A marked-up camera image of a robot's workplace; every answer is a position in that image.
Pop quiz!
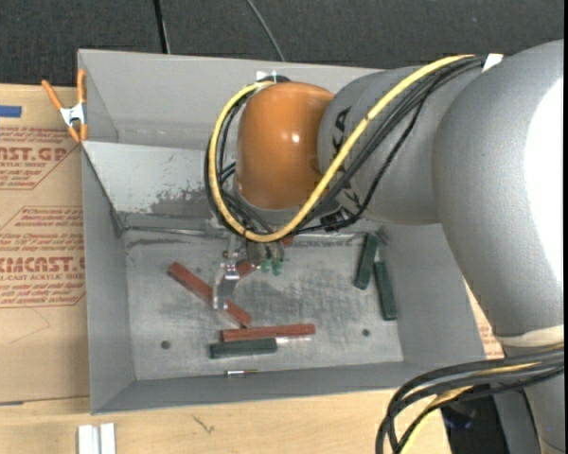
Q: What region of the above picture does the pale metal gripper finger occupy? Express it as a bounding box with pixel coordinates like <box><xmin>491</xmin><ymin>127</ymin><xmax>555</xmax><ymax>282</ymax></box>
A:
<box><xmin>212</xmin><ymin>261</ymin><xmax>241</xmax><ymax>311</ymax></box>

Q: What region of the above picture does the dark green flat block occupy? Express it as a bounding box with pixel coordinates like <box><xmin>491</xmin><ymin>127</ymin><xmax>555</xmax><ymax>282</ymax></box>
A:
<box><xmin>353</xmin><ymin>233</ymin><xmax>381</xmax><ymax>291</ymax></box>
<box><xmin>373</xmin><ymin>260</ymin><xmax>399</xmax><ymax>322</ymax></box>
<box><xmin>209</xmin><ymin>337</ymin><xmax>279</xmax><ymax>360</ymax></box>

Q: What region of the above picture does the grey metal bin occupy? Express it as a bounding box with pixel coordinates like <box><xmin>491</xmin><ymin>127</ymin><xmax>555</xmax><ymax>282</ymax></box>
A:
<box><xmin>77</xmin><ymin>48</ymin><xmax>506</xmax><ymax>416</ymax></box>

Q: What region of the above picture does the brown cardboard board, red print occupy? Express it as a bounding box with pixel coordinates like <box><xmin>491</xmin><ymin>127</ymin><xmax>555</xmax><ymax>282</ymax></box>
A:
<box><xmin>0</xmin><ymin>81</ymin><xmax>92</xmax><ymax>407</ymax></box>

